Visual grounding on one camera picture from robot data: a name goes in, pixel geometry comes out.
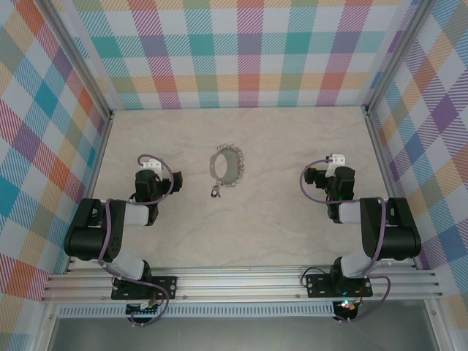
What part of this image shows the metal band with split rings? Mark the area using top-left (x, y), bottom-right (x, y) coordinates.
top-left (208, 143), bottom-right (246, 188)

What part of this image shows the electronics board lit LED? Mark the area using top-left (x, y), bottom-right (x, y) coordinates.
top-left (336, 298), bottom-right (361, 315)

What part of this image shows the electronics board green terminal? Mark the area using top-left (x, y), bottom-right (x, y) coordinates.
top-left (126, 301), bottom-right (162, 317)

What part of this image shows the grey metal panel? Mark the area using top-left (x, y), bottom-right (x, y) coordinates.
top-left (47, 316), bottom-right (439, 351)

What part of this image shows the aluminium side rail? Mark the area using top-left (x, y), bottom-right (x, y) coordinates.
top-left (363, 107), bottom-right (420, 271)
top-left (64, 111), bottom-right (114, 275)

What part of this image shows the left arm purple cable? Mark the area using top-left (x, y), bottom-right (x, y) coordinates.
top-left (97, 153), bottom-right (173, 329)

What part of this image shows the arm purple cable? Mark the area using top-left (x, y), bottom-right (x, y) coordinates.
top-left (299, 157), bottom-right (393, 325)
top-left (97, 153), bottom-right (173, 329)

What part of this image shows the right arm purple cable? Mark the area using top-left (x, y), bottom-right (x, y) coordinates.
top-left (299, 157), bottom-right (393, 325)

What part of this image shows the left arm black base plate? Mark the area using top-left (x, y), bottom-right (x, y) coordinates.
top-left (110, 276), bottom-right (179, 301)

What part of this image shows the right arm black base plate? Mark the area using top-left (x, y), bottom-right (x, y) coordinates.
top-left (305, 272), bottom-right (373, 299)

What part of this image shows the wide aluminium base rail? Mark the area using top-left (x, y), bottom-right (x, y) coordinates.
top-left (39, 268), bottom-right (443, 303)

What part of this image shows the aluminium corner post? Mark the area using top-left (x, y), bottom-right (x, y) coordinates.
top-left (43, 0), bottom-right (114, 118)
top-left (363, 0), bottom-right (425, 114)

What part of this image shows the white slotted cable duct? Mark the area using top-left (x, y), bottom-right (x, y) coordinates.
top-left (58, 301), bottom-right (336, 318)

